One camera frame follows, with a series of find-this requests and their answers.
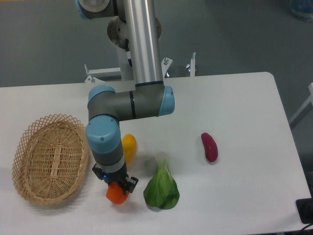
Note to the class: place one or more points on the yellow mango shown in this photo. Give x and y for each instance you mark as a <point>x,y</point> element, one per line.
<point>129,147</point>

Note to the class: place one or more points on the woven wicker basket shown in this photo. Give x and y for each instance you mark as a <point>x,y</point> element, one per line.
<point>51,160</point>

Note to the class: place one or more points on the blue object top right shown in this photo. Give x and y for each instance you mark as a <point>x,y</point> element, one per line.
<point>303,9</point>

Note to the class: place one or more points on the white frame at right edge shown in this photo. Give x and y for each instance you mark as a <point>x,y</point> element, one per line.
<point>303,110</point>

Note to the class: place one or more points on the orange fruit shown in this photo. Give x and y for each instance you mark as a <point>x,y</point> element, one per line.
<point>116,194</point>

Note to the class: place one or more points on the black device at table edge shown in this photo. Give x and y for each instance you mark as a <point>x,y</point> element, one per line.
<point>305,210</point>

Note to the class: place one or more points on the green bok choy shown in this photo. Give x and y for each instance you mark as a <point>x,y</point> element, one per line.
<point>162,190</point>

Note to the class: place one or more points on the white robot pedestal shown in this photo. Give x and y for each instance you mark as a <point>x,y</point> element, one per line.
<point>117,31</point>

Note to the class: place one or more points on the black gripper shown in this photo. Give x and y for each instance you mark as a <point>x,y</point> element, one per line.
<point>127,184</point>

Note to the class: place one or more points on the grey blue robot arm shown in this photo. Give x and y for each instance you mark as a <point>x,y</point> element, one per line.
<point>150,98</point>

